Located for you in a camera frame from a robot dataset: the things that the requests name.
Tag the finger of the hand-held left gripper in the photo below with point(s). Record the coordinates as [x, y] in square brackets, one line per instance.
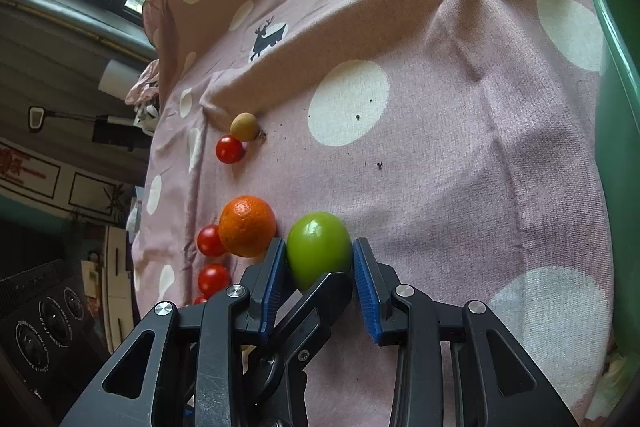
[320, 307]

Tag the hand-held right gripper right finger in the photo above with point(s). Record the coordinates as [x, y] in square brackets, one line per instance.
[367, 292]

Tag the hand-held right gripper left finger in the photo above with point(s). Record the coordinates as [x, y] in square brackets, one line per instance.
[270, 292]

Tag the cherry tomato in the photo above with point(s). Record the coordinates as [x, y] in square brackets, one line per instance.
[210, 240]
[230, 149]
[214, 279]
[200, 300]

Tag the tomatoes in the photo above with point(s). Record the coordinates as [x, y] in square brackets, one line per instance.
[320, 247]

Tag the orange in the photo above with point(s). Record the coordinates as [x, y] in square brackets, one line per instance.
[247, 226]

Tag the green plastic bowl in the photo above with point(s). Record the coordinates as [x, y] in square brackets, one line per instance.
[620, 157]

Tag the white wooden furniture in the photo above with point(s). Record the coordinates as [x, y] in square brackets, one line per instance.
[117, 277]

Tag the brown longan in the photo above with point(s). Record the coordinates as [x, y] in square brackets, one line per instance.
[244, 127]

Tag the pink polka-dot blanket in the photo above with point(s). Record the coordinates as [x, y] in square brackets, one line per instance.
[450, 107]

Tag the black speaker cabinet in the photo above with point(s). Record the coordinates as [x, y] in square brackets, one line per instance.
[40, 327]

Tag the pink crumpled cloth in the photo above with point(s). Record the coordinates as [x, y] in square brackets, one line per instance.
[146, 82]

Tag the white paper roll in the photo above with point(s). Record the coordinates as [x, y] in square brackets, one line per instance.
[117, 79]

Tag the wall poster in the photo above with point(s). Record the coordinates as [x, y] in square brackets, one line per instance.
[27, 169]

